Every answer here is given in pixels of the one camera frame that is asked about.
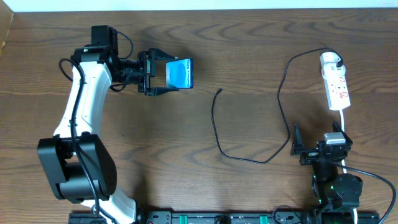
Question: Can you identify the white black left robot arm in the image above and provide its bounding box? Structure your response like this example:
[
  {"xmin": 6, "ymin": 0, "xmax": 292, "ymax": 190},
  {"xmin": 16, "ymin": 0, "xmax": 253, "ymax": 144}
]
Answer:
[{"xmin": 37, "ymin": 25, "xmax": 176, "ymax": 223}]

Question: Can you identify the white power strip cord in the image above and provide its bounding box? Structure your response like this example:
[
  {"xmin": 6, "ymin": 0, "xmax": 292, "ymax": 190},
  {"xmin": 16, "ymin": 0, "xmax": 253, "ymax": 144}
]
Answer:
[{"xmin": 338, "ymin": 108, "xmax": 359, "ymax": 224}]

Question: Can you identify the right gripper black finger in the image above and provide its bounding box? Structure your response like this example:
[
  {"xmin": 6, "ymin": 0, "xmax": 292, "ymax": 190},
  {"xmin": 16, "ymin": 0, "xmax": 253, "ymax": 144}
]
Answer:
[
  {"xmin": 290, "ymin": 124, "xmax": 304, "ymax": 156},
  {"xmin": 332, "ymin": 121, "xmax": 344, "ymax": 133}
]

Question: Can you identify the black USB charging cable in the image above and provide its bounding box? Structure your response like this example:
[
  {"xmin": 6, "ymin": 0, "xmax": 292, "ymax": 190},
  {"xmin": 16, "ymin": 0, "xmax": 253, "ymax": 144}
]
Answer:
[{"xmin": 211, "ymin": 47, "xmax": 345, "ymax": 164}]

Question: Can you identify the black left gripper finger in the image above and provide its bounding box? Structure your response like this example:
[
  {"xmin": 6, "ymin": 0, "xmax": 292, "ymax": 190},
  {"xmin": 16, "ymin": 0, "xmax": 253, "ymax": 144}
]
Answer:
[
  {"xmin": 155, "ymin": 49, "xmax": 179, "ymax": 61},
  {"xmin": 146, "ymin": 87, "xmax": 178, "ymax": 96}
]

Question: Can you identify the white USB charger plug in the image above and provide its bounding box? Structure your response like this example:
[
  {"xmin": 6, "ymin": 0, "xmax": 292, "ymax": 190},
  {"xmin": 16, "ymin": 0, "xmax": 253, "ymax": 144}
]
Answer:
[{"xmin": 320, "ymin": 52, "xmax": 346, "ymax": 80}]

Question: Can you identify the white power strip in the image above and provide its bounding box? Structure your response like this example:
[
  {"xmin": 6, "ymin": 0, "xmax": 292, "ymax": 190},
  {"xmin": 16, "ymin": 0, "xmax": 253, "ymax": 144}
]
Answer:
[{"xmin": 321, "ymin": 63, "xmax": 351, "ymax": 111}]

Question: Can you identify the black mounting rail base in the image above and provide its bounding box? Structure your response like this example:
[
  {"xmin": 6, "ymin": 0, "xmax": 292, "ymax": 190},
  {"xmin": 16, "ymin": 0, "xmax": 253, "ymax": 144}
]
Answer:
[{"xmin": 67, "ymin": 211, "xmax": 379, "ymax": 224}]

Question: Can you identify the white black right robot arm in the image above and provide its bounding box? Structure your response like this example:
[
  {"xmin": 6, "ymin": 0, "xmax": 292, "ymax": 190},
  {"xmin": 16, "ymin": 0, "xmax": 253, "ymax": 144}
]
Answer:
[{"xmin": 290, "ymin": 121, "xmax": 363, "ymax": 223}]

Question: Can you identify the blue screen Galaxy smartphone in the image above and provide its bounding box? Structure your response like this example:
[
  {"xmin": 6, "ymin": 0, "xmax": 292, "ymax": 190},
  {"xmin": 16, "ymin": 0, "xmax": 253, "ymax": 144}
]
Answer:
[{"xmin": 165, "ymin": 58, "xmax": 194, "ymax": 89}]

